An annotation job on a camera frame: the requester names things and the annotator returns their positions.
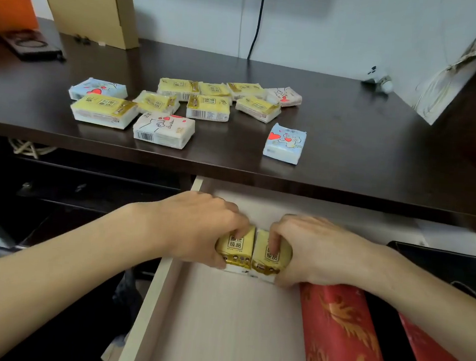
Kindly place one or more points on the person's left hand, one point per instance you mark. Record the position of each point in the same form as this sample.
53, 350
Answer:
191, 224

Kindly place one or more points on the person's right hand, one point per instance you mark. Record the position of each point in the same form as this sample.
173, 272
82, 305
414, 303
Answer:
323, 253

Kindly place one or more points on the person's right thumb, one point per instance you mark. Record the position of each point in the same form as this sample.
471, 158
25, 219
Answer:
287, 280

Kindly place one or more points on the person's left thumb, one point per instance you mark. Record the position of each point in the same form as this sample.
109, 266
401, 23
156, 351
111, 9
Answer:
215, 260

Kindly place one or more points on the yellow pocket tissue packet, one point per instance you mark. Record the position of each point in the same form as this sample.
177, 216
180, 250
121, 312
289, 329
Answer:
264, 262
237, 249

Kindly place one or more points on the person's left forearm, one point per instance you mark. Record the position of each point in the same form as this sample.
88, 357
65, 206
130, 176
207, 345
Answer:
53, 269

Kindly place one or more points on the person's right forearm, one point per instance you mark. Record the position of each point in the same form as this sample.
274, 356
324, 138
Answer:
435, 306

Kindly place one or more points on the white wooden drawer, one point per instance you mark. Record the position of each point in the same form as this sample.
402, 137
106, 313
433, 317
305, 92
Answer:
223, 328

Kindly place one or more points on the blue heart print tissue packet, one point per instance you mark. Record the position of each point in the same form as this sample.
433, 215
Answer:
98, 88
284, 144

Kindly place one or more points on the white heart print tissue packet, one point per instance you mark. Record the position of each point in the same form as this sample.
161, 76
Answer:
164, 131
284, 96

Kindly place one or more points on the group of yellow packets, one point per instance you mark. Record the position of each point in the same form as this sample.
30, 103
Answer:
208, 107

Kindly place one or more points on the dark shelf unit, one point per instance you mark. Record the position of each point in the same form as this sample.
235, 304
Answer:
77, 188

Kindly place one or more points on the black flat box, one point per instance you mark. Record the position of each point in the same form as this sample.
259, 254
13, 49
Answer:
444, 265

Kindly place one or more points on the small white plastic gadget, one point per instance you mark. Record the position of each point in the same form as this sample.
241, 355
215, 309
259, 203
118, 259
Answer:
379, 82

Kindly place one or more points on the printed paper bag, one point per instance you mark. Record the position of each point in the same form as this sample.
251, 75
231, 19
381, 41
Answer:
449, 81

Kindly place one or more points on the small black clips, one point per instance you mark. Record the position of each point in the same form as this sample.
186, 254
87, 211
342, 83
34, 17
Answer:
82, 39

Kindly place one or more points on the black phone case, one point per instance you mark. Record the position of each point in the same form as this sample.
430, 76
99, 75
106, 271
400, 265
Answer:
30, 44

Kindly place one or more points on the brown cardboard box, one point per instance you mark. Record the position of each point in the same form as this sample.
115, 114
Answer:
87, 0

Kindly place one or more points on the orange box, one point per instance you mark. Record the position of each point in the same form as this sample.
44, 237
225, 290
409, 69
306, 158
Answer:
8, 13

